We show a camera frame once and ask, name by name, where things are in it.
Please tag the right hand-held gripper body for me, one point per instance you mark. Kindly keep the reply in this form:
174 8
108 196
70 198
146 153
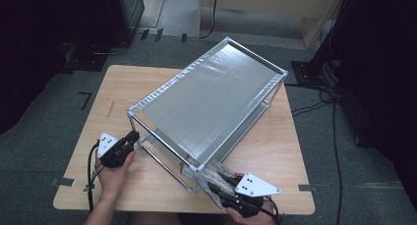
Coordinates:
254 187

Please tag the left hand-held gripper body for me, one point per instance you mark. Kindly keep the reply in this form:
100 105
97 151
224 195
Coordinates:
113 153

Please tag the grey knitted cloth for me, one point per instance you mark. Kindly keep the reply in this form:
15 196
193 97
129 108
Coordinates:
209 176

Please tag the silver two-tier metal rack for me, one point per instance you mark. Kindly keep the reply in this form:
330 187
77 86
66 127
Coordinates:
209 100

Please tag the person's left hand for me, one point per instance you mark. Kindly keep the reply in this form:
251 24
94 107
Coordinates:
111 180

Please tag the person's right hand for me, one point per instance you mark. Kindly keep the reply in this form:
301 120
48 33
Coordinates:
259 219

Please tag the grey tape piece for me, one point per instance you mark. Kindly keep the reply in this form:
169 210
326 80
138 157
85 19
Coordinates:
305 187
62 182

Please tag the angled black tape mark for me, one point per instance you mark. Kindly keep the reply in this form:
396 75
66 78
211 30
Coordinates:
88 99

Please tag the black stand base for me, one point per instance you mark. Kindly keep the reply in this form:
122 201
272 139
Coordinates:
85 61
311 72

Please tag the black tape strip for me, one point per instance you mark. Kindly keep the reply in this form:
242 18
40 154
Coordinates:
184 37
159 34
144 34

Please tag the dark cabinet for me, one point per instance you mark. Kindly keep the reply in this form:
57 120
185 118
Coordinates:
126 12

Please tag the light wooden cabinet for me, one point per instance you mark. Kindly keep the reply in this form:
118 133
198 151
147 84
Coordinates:
262 2

